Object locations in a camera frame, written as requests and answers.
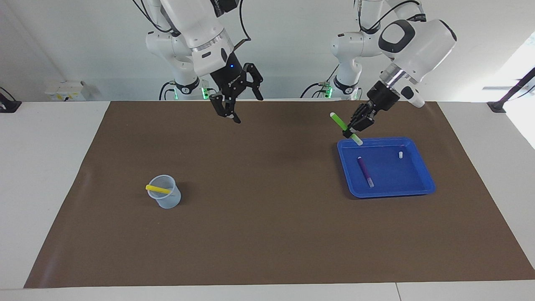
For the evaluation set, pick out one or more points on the brown table mat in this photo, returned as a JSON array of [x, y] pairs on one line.
[[267, 230]]

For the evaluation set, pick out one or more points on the white wall outlet box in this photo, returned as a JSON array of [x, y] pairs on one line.
[[67, 91]]

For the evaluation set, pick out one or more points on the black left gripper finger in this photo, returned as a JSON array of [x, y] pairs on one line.
[[353, 130], [363, 115]]

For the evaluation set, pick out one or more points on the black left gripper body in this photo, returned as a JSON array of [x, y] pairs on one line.
[[383, 98]]

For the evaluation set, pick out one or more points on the clear plastic cup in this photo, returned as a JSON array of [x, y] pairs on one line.
[[169, 202]]

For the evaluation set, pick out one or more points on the blue plastic tray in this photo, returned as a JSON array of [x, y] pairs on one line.
[[393, 179]]

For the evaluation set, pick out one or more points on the black clamp stand with rod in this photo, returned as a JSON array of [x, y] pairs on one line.
[[497, 106]]

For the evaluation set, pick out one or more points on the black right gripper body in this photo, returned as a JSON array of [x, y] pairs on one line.
[[228, 75]]

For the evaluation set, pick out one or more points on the purple pen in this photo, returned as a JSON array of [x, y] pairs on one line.
[[365, 170]]

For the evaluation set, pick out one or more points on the green pen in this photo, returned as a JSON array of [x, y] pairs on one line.
[[337, 121]]

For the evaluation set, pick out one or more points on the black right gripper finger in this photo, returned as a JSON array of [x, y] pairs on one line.
[[225, 106], [255, 79]]

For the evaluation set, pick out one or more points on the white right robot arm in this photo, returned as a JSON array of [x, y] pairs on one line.
[[200, 25]]

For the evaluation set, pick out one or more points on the yellow pen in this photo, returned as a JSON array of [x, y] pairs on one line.
[[158, 189]]

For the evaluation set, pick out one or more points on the green lit base connector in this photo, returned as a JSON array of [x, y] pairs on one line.
[[327, 90], [205, 93]]

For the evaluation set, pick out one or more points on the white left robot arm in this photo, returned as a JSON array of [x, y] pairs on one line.
[[422, 46]]

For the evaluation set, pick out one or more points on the black table clamp mount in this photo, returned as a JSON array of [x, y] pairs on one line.
[[8, 105]]

